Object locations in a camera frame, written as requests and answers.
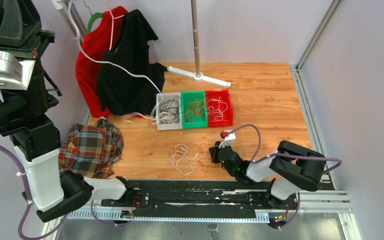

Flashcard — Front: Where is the long white cable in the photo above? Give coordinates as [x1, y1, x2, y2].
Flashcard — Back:
[66, 0, 176, 125]

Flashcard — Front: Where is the green plastic bin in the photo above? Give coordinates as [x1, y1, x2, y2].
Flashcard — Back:
[180, 91, 208, 129]

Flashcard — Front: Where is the red t-shirt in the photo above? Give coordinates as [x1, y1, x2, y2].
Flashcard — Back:
[75, 6, 128, 118]

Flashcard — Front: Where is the pink clothes hanger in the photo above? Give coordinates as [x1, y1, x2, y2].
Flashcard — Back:
[105, 0, 125, 50]

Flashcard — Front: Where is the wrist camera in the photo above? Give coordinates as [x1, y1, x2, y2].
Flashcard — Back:
[219, 129, 236, 148]
[0, 51, 36, 91]

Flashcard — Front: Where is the white plastic bin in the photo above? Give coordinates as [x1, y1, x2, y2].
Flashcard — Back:
[155, 92, 183, 131]

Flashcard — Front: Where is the black t-shirt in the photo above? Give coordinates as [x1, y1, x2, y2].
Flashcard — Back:
[97, 9, 167, 116]

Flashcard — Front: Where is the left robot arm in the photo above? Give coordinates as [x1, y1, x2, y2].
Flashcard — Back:
[0, 0, 133, 223]

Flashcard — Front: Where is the cable bundle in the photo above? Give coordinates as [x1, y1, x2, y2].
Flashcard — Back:
[168, 143, 196, 177]

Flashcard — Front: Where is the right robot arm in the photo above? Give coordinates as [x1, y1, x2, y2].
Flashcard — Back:
[208, 140, 327, 209]

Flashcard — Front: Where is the red plastic bin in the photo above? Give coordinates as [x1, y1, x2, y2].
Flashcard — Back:
[204, 89, 234, 128]

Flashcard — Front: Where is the green clothes hanger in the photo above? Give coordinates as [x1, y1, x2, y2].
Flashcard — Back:
[86, 12, 103, 33]

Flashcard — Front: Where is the white stand with metal pole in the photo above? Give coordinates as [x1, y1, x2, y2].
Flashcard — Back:
[167, 0, 232, 88]

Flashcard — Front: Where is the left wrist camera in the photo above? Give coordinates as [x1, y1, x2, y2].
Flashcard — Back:
[0, 51, 36, 91]

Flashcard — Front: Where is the plaid flannel shirt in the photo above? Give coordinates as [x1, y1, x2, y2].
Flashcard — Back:
[58, 118, 124, 179]

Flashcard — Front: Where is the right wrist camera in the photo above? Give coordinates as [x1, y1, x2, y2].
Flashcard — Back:
[219, 129, 236, 148]

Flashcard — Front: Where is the clothes rack metal frame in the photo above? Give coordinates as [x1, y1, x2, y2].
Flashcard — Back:
[51, 0, 87, 44]

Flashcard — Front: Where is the black cable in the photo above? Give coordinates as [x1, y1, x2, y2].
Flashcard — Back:
[158, 98, 182, 125]

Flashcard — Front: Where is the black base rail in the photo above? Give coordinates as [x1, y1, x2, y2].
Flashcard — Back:
[94, 179, 299, 220]

